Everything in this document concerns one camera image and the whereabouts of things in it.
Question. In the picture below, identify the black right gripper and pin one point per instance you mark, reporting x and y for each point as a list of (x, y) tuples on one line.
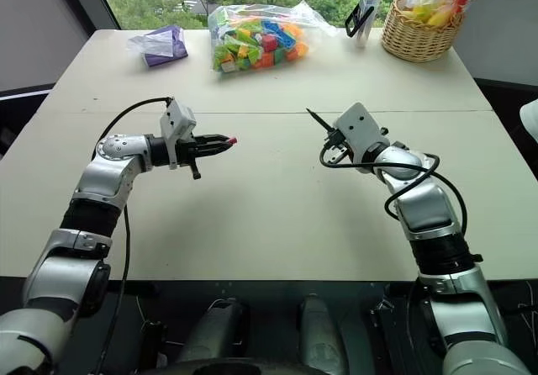
[(341, 150)]

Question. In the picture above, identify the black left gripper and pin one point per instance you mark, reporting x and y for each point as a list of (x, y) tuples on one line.
[(187, 150)]

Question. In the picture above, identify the red marker cap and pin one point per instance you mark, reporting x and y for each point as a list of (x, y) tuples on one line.
[(231, 141)]

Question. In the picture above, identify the black marker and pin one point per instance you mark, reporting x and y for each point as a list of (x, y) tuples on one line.
[(317, 118)]

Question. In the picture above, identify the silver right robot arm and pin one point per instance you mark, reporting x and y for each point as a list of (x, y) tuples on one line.
[(424, 207)]

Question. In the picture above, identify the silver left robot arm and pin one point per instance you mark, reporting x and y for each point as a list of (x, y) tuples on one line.
[(105, 177)]

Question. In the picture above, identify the purple packet in clear wrap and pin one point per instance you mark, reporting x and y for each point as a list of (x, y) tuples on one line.
[(166, 47)]

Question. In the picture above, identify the clear bag of colourful blocks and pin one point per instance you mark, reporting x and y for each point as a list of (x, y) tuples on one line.
[(256, 45)]

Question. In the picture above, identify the black clip on pen holder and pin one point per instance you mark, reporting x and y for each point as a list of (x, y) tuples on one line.
[(357, 19)]

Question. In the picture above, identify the clear pen holder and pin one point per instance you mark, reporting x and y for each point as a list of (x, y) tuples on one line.
[(370, 13)]

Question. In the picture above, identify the woven wicker basket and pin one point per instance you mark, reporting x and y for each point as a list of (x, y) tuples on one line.
[(420, 38)]

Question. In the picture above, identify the dark rounded silver-grey shape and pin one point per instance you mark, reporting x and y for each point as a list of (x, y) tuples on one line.
[(321, 333), (218, 329)]

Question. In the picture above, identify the white rounded object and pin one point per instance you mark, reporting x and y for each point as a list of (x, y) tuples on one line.
[(530, 118)]

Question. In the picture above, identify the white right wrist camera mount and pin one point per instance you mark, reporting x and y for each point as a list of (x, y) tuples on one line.
[(357, 127)]

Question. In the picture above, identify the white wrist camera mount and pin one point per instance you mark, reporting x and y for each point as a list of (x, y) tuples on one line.
[(357, 127), (178, 116)]

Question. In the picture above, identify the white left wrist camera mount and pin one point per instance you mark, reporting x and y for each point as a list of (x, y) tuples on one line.
[(178, 116)]

